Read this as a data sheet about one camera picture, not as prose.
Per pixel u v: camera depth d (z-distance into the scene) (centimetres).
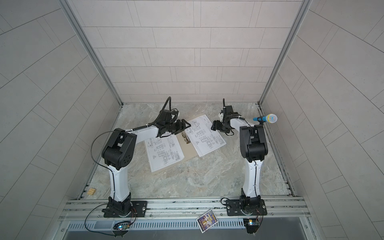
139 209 71
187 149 92
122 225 64
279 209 73
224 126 87
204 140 96
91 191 75
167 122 80
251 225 68
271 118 77
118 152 52
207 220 67
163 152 91
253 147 55
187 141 95
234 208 71
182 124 86
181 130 85
